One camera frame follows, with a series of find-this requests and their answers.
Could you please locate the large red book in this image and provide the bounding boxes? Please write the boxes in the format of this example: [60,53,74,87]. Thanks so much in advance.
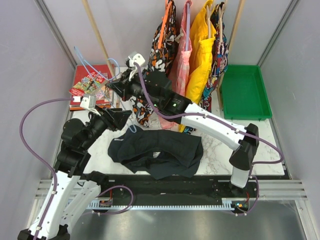
[69,64,113,108]

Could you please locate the comic print shorts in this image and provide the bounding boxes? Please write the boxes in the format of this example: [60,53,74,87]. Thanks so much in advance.
[183,1,230,136]

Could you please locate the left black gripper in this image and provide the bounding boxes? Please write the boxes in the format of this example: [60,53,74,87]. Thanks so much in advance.
[81,104,133,150]

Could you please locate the wooden clothes rack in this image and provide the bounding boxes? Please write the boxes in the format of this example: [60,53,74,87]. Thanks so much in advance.
[82,0,246,106]

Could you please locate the dark navy shorts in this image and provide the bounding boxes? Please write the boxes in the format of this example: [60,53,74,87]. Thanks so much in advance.
[107,126,204,180]

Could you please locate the purple cable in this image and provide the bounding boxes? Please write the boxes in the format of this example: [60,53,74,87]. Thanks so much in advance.
[19,98,76,240]
[134,62,285,180]

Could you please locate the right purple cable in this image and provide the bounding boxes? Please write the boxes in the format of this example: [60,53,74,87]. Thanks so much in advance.
[134,62,285,180]

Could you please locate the grey slotted cable duct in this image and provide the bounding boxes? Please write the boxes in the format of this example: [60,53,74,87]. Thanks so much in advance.
[86,199,248,211]

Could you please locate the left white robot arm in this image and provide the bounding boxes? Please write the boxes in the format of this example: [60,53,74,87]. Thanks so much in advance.
[17,107,132,240]

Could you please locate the orange plastic hanger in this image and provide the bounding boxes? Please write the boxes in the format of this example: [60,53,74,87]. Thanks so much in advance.
[157,0,175,50]

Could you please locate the yellow shorts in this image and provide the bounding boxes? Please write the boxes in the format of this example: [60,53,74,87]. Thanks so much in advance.
[178,0,217,132]

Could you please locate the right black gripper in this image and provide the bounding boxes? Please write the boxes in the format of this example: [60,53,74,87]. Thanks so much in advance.
[108,67,162,109]

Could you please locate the pink patterned shorts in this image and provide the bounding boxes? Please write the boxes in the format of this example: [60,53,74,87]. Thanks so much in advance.
[156,1,194,130]

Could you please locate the orange thin book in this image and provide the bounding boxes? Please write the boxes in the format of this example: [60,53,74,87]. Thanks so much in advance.
[69,105,84,111]

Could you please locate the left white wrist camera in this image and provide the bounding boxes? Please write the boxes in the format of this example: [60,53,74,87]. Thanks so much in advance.
[72,94,101,116]

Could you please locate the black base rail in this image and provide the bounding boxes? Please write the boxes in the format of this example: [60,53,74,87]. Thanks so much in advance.
[77,172,261,206]

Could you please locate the wooden hanger under yellow shorts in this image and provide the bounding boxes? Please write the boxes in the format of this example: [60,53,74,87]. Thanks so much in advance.
[205,1,216,39]

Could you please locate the colourful paperback book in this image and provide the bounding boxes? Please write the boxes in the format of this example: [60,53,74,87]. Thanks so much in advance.
[69,69,96,97]

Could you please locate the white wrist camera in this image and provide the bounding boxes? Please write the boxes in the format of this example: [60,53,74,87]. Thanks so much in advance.
[72,94,101,116]
[125,51,146,77]

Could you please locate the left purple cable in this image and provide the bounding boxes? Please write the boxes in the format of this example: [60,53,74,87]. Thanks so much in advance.
[19,98,76,240]

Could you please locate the camouflage orange black shorts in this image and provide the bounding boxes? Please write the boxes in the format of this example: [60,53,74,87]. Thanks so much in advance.
[130,0,178,128]

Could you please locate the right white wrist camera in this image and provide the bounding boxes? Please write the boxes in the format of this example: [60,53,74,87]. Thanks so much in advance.
[125,51,146,77]

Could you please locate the blue wire hanger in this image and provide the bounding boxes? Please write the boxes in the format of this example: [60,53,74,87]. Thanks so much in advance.
[73,46,137,133]

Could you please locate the pink illustrated book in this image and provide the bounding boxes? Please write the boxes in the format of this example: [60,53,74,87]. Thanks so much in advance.
[95,74,111,102]

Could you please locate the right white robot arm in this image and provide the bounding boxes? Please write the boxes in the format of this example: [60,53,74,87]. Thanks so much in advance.
[107,71,259,197]

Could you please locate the wooden hanger under comic shorts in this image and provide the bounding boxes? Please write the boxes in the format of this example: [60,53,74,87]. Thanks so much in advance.
[218,0,227,44]

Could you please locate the green plastic tray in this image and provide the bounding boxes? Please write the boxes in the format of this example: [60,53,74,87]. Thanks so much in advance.
[220,64,272,121]

